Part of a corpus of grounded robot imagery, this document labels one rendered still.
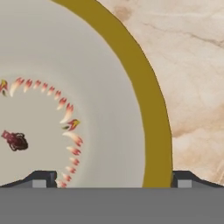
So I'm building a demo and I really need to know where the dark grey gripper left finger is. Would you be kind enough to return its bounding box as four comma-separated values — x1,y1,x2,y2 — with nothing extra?
0,170,58,189

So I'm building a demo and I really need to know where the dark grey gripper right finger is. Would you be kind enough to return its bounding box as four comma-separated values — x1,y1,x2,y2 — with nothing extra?
171,170,224,189

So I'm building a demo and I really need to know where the white bowl with gold rim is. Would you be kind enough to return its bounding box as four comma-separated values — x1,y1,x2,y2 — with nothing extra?
0,0,174,189

